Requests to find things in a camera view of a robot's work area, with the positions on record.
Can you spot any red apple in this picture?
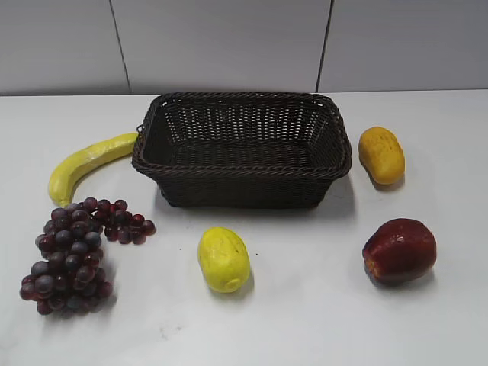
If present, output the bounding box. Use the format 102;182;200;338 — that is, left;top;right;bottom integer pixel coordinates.
362;218;437;285

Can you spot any orange yellow mango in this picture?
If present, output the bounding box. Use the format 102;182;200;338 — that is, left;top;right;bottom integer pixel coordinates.
358;127;406;185

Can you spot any yellow lemon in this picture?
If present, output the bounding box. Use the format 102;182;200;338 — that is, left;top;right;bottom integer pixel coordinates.
197;227;251;294

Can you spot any black woven basket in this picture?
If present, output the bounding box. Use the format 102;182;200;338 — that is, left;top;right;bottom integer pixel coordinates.
132;91;352;209

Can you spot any yellow banana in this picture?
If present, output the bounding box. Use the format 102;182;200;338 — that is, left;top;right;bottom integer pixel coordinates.
48;132;138;207

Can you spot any purple grape bunch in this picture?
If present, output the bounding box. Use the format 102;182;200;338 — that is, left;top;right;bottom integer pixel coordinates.
19;197;156;316

